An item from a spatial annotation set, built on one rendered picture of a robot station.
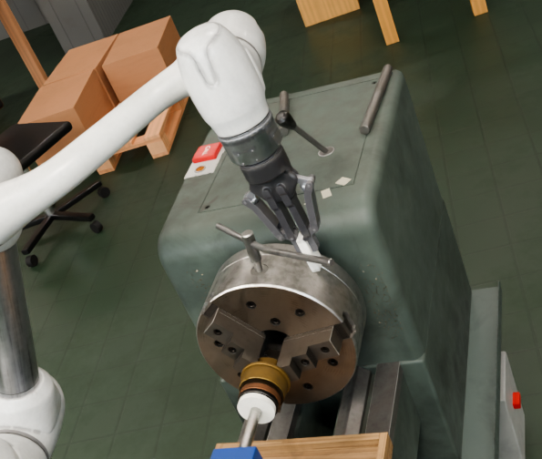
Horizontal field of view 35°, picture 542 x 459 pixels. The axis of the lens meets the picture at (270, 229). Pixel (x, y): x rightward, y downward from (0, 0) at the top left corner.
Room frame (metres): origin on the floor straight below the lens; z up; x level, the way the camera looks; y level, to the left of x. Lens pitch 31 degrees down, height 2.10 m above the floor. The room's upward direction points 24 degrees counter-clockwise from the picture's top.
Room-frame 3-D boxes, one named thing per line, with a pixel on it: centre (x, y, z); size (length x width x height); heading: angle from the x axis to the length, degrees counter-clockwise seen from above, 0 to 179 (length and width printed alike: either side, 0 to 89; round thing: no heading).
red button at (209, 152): (1.85, 0.06, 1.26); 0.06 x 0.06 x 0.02; 64
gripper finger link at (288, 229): (1.21, -0.03, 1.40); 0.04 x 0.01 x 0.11; 154
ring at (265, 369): (1.21, 0.13, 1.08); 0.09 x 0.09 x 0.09; 64
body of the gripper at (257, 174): (1.21, -0.04, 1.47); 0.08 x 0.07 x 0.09; 64
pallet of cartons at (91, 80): (5.56, 0.60, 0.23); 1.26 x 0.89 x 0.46; 165
